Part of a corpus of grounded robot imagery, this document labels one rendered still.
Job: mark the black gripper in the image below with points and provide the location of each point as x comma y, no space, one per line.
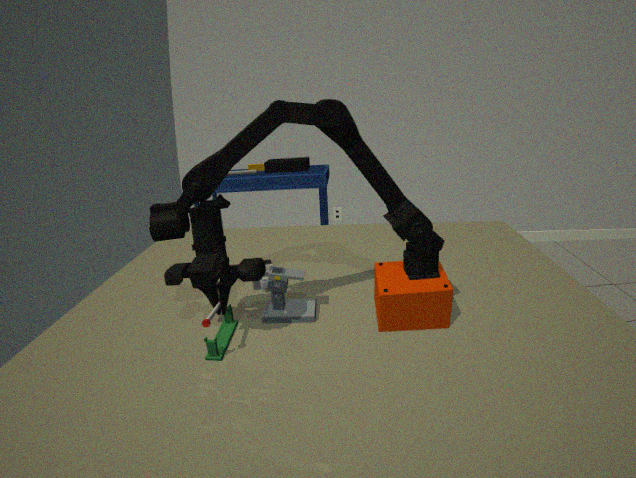
248,270

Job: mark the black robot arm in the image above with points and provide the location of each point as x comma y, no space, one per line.
170,220

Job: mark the grey pin with red cap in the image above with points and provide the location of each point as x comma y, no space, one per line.
206,322

